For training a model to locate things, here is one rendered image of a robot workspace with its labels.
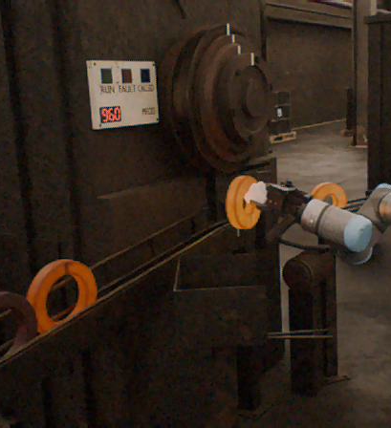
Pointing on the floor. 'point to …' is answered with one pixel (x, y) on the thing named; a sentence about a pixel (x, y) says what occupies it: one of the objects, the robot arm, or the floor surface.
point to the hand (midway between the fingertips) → (244, 196)
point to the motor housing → (306, 317)
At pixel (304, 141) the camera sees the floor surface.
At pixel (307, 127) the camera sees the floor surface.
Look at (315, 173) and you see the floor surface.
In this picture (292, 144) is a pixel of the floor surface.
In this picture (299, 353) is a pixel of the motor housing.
